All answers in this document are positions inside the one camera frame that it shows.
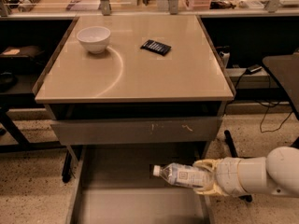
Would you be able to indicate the black snack packet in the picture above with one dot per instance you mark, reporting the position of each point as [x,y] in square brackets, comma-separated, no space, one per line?
[156,47]

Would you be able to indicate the beige top drawer cabinet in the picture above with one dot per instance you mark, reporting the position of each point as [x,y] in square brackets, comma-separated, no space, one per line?
[127,82]

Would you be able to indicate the white ceramic bowl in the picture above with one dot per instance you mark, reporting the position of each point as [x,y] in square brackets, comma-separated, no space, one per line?
[94,39]

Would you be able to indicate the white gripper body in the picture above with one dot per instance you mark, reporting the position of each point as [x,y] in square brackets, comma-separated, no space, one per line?
[226,174]

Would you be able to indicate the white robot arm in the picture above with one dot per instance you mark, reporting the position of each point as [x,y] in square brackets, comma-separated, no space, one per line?
[276,174]

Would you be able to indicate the dark round side table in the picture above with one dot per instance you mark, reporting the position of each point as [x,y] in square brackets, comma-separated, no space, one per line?
[285,71]

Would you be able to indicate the blue plastic water bottle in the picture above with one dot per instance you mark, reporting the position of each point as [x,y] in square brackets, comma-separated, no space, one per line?
[185,176]

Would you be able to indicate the open middle drawer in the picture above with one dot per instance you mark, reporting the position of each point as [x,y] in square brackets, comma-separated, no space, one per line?
[114,185]

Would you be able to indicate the black phone on shelf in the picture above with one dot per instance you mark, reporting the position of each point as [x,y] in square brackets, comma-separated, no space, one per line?
[253,69]

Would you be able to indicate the closed grey top drawer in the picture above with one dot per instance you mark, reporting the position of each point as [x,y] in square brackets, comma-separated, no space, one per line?
[135,131]

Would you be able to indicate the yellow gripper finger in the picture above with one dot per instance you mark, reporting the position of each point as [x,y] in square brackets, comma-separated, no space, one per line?
[215,190]
[209,164]

